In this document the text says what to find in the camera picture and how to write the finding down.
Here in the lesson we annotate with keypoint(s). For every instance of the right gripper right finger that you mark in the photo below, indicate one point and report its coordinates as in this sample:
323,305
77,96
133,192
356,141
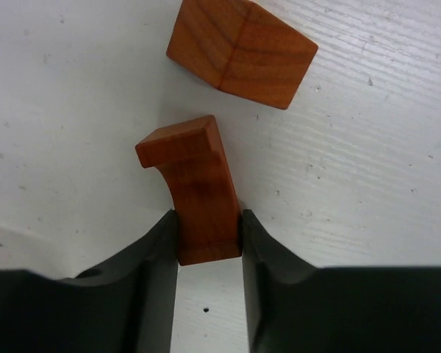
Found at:
292,306

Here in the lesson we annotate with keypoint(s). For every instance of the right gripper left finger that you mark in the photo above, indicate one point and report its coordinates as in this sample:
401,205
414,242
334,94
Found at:
124,304

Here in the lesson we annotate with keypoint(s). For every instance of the orange arch wood block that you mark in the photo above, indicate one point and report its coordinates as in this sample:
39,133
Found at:
191,159

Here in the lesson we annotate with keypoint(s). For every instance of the orange roof wood block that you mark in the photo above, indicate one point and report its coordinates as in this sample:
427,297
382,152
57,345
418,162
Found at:
240,48

